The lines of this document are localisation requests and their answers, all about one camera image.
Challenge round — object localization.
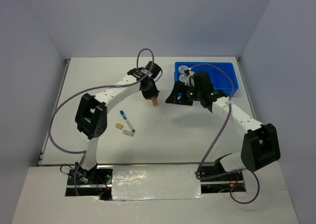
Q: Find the grey white eraser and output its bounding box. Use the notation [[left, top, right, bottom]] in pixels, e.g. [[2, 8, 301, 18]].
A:
[[122, 130, 134, 136]]

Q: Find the blue whiteboard marker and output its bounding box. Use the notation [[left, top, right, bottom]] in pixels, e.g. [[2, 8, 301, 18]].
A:
[[120, 110, 135, 133]]

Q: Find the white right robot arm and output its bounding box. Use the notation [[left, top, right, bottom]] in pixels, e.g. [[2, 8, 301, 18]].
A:
[[165, 71, 281, 180]]

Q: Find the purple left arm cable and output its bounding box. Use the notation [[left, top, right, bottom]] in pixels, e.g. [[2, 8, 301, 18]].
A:
[[48, 48, 156, 196]]

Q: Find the blue cleaning gel jar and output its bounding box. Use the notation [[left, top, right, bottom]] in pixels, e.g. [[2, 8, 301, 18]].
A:
[[178, 74, 188, 84]]

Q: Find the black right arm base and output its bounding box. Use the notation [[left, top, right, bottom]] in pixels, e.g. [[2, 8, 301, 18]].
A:
[[195, 162, 243, 183]]

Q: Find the silver foil sheet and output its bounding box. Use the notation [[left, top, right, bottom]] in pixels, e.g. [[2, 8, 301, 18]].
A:
[[112, 164, 203, 201]]

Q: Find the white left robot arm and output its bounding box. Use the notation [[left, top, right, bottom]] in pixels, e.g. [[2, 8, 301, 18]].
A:
[[75, 61, 162, 184]]

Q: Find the yellow eraser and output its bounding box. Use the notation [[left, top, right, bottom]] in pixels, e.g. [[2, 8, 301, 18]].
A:
[[116, 124, 123, 130]]

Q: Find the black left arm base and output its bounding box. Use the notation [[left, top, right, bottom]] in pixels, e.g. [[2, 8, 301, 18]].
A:
[[60, 164, 113, 201]]

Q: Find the aluminium table edge rail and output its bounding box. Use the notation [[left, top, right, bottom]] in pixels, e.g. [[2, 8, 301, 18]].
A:
[[37, 58, 71, 166]]

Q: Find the blue plastic sorting bin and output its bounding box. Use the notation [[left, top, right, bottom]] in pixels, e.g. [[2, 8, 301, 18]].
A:
[[174, 62, 239, 95]]

